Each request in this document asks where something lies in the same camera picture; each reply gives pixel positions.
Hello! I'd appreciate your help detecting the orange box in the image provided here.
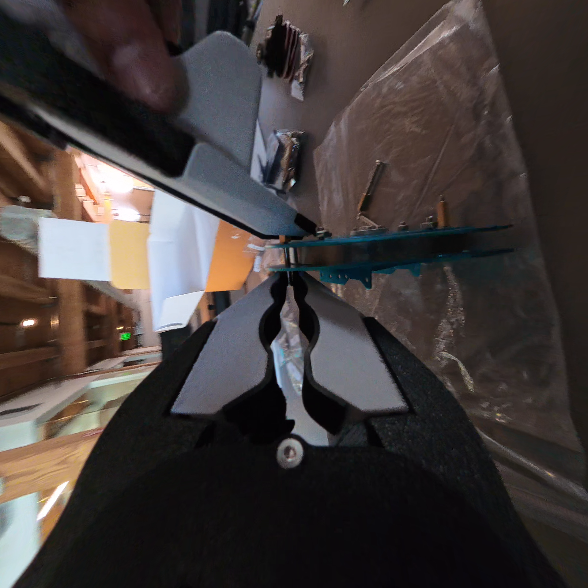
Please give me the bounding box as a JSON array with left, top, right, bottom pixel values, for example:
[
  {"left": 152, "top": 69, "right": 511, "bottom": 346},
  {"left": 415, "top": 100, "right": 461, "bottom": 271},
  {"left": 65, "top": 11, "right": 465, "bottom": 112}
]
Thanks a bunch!
[{"left": 204, "top": 220, "right": 259, "bottom": 293}]

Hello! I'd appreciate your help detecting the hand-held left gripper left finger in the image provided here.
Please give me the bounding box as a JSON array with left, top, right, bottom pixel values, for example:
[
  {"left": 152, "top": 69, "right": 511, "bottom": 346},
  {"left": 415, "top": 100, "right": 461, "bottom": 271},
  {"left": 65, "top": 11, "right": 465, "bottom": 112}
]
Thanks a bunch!
[{"left": 170, "top": 275, "right": 295, "bottom": 445}]

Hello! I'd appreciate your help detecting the small white box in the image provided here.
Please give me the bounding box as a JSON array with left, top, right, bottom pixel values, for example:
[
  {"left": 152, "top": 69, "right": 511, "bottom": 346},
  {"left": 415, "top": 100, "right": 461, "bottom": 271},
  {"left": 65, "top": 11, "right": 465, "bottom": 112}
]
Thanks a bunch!
[{"left": 38, "top": 217, "right": 112, "bottom": 279}]

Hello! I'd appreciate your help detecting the white instruction sheet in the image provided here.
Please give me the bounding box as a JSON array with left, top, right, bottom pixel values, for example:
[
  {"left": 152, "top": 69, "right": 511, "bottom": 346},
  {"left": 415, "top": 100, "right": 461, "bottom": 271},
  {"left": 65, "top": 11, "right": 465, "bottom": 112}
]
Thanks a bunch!
[{"left": 249, "top": 119, "right": 276, "bottom": 189}]

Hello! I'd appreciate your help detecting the teal perforated bracket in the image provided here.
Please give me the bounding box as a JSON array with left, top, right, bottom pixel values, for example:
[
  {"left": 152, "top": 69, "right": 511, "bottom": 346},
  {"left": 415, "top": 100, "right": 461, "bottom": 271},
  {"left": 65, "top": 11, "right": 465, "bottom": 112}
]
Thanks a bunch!
[{"left": 318, "top": 266, "right": 424, "bottom": 290}]

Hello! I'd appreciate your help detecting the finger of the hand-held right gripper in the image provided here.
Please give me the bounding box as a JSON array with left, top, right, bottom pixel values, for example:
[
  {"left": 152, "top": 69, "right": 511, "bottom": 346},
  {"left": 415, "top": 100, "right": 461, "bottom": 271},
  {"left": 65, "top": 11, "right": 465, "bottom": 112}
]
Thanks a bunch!
[{"left": 177, "top": 31, "right": 318, "bottom": 239}]

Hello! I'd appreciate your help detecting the silvery parts bag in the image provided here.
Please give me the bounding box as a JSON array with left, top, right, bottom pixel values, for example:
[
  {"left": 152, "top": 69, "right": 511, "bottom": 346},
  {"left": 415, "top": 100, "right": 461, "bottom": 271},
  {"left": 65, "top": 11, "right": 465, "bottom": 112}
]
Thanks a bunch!
[{"left": 264, "top": 130, "right": 306, "bottom": 191}]

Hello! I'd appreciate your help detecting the silver rectangular air duct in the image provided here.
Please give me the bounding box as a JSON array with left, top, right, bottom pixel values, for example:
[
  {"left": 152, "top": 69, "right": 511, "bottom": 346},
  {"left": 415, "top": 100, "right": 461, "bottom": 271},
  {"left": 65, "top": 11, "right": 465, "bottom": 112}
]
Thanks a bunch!
[{"left": 0, "top": 206, "right": 41, "bottom": 251}]

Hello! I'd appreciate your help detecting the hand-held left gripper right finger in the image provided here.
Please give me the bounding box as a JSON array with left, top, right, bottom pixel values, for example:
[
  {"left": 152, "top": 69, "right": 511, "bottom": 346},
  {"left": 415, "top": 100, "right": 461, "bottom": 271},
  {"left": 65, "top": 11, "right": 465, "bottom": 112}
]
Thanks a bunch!
[{"left": 296, "top": 272, "right": 409, "bottom": 435}]

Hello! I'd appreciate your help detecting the blue round turntable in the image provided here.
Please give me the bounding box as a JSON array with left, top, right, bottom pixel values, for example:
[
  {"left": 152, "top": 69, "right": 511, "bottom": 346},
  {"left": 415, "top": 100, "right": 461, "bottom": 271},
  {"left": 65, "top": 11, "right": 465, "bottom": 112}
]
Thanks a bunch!
[{"left": 266, "top": 224, "right": 515, "bottom": 275}]

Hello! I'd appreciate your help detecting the large white box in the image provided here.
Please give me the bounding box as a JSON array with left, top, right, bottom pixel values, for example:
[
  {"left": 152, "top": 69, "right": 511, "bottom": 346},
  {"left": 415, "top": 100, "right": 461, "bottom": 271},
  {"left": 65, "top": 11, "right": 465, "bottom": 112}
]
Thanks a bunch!
[{"left": 148, "top": 190, "right": 222, "bottom": 332}]

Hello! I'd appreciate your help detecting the person's right hand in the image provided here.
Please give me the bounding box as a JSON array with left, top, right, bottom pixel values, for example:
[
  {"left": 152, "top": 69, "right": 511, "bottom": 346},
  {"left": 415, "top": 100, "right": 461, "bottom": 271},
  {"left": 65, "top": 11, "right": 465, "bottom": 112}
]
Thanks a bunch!
[{"left": 69, "top": 0, "right": 190, "bottom": 113}]

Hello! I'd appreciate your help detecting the clear plastic bag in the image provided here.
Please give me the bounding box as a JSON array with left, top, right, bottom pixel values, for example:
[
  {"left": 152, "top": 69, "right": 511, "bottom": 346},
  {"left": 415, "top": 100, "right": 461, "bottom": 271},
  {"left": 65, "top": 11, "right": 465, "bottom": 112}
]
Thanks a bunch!
[{"left": 314, "top": 0, "right": 588, "bottom": 538}]

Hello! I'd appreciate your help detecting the yellow box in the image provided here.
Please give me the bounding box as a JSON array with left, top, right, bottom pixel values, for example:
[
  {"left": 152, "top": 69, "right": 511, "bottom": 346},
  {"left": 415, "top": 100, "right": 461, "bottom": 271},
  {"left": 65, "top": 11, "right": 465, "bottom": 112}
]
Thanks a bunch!
[{"left": 109, "top": 220, "right": 151, "bottom": 290}]

